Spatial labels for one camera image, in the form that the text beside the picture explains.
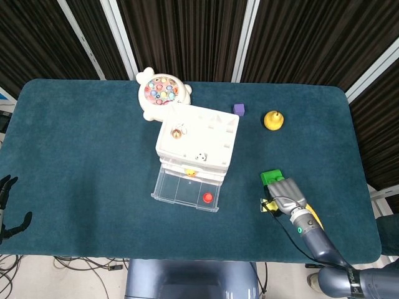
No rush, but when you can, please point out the green building block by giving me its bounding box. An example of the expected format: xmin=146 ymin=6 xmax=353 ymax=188
xmin=260 ymin=169 xmax=286 ymax=189

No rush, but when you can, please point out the yellow toy pear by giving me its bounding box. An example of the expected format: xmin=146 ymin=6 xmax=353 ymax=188
xmin=263 ymin=110 xmax=285 ymax=131

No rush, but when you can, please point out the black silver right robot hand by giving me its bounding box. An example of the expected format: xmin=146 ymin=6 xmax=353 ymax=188
xmin=260 ymin=177 xmax=308 ymax=216

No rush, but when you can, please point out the black floor cable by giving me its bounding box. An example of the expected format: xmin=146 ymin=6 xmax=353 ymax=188
xmin=0 ymin=254 xmax=128 ymax=299

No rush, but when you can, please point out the white plastic drawer cabinet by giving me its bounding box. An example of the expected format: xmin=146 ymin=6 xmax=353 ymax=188
xmin=155 ymin=104 xmax=240 ymax=176

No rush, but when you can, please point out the clear drawer with glue stick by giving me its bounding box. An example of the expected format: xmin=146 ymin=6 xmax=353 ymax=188
xmin=158 ymin=154 xmax=229 ymax=171

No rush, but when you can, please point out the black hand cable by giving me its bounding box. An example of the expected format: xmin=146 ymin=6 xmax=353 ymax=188
xmin=273 ymin=212 xmax=349 ymax=270

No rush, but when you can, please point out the white metal stand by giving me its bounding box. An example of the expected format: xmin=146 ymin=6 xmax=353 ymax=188
xmin=367 ymin=183 xmax=399 ymax=219

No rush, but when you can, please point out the double white frame post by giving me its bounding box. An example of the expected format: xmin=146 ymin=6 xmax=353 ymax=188
xmin=99 ymin=0 xmax=140 ymax=81

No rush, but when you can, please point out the blue-grey robot torso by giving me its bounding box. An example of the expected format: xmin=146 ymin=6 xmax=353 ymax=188
xmin=124 ymin=258 xmax=260 ymax=299

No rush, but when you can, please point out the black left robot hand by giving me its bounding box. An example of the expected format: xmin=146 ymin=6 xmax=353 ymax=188
xmin=0 ymin=174 xmax=34 ymax=245

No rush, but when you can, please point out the small gold bell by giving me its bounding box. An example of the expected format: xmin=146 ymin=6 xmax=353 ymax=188
xmin=170 ymin=124 xmax=188 ymax=140

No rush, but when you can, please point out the single white frame post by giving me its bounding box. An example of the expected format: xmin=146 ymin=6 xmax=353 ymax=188
xmin=57 ymin=0 xmax=107 ymax=80

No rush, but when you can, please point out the clear drawer with red stamp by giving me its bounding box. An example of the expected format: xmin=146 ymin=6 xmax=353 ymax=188
xmin=150 ymin=167 xmax=224 ymax=213

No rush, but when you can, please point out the white fishing game toy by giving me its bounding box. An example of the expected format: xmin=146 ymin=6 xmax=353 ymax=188
xmin=135 ymin=67 xmax=193 ymax=122

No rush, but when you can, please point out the black pleated curtain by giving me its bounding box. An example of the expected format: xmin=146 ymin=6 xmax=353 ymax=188
xmin=0 ymin=0 xmax=399 ymax=191

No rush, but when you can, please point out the teal table cloth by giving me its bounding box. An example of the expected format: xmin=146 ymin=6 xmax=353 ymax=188
xmin=0 ymin=78 xmax=383 ymax=264

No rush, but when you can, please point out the blue white sign board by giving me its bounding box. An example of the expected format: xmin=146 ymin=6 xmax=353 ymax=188
xmin=0 ymin=87 xmax=17 ymax=104

